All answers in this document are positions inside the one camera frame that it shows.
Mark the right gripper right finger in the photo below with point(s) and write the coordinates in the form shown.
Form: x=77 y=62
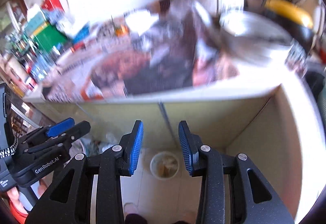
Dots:
x=190 y=144

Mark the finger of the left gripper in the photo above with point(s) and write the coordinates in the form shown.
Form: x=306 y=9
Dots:
x=59 y=128

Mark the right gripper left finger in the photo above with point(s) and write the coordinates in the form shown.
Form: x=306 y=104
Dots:
x=131 y=144

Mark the white foam fruit net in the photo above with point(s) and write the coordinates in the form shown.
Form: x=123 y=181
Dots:
x=140 y=21

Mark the white bucket on floor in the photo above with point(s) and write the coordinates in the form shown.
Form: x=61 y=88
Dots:
x=164 y=165

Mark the green box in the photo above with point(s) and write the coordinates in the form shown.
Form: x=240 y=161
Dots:
x=47 y=36

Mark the blue plastic basket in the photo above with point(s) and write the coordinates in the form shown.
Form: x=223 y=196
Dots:
x=82 y=34

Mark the newspaper print table mat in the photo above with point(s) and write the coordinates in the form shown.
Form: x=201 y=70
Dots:
x=179 y=51

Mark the teal tissue box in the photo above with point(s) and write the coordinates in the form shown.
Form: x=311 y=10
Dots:
x=38 y=20

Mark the orange mandarin with leaf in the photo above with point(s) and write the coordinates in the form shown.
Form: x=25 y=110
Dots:
x=121 y=30

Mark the metal steamer pot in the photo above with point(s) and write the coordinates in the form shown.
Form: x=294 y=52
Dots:
x=255 y=38

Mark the red carton box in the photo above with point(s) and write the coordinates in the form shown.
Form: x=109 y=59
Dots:
x=51 y=5

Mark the yellow black appliance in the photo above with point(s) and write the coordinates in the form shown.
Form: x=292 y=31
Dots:
x=295 y=20

